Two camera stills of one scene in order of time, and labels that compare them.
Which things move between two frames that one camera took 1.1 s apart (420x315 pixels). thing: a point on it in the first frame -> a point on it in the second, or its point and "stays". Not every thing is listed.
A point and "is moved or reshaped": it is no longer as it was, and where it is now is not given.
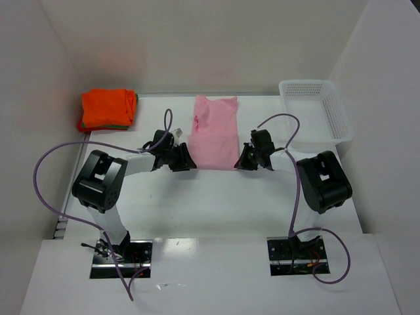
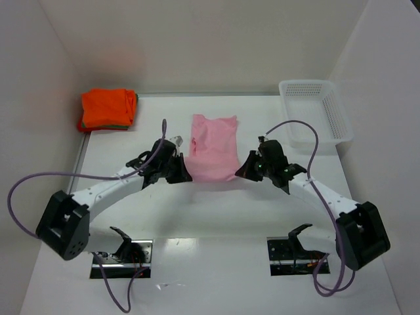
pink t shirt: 214,141 is moved or reshaped
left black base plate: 136,263 stays
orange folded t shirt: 112,107 stays
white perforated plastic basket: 323,121 stays
